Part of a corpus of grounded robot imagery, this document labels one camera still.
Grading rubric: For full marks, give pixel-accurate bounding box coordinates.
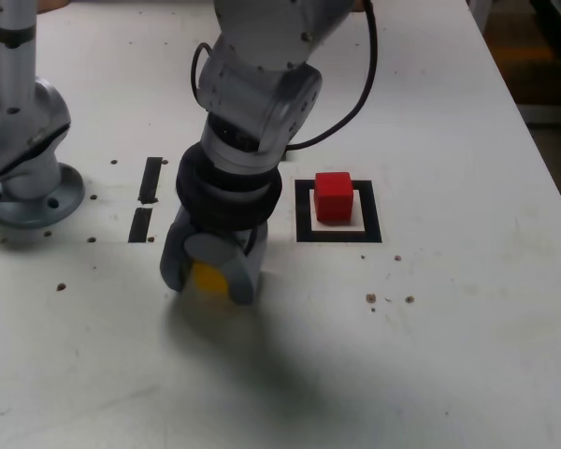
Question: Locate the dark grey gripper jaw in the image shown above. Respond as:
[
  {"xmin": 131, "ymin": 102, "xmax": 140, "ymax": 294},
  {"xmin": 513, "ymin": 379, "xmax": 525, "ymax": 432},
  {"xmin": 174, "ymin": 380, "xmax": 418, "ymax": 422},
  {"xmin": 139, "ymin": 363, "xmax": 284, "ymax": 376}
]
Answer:
[{"xmin": 160, "ymin": 210, "xmax": 197, "ymax": 294}]

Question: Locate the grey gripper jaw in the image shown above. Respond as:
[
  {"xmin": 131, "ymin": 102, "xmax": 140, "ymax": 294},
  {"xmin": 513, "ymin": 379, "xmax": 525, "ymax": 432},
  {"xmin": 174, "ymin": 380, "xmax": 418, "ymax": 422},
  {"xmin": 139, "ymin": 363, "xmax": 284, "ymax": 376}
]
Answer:
[{"xmin": 184, "ymin": 223, "xmax": 268, "ymax": 306}]

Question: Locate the yellow cube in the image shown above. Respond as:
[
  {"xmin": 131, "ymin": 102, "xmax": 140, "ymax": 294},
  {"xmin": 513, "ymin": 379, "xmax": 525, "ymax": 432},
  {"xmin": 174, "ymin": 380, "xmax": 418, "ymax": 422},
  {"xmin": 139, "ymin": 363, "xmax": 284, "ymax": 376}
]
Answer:
[{"xmin": 190, "ymin": 262, "xmax": 229, "ymax": 297}]

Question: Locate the red cube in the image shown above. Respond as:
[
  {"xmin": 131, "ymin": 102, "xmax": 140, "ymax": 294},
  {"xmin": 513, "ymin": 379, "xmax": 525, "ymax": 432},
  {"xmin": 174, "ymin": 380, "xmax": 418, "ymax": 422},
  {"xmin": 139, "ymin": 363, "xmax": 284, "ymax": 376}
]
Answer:
[{"xmin": 313, "ymin": 171, "xmax": 355, "ymax": 225}]

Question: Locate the black tape square outline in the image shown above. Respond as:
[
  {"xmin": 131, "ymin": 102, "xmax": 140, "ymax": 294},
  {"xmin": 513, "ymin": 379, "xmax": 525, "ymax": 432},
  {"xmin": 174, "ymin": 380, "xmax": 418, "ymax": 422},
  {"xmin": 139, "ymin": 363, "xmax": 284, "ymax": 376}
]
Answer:
[{"xmin": 294, "ymin": 179, "xmax": 384, "ymax": 244}]

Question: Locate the black tape strip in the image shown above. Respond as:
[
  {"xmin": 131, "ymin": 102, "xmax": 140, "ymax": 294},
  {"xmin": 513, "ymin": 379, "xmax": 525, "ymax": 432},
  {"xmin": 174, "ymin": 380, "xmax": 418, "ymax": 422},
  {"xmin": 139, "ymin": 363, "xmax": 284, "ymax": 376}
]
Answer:
[{"xmin": 127, "ymin": 156, "xmax": 164, "ymax": 244}]

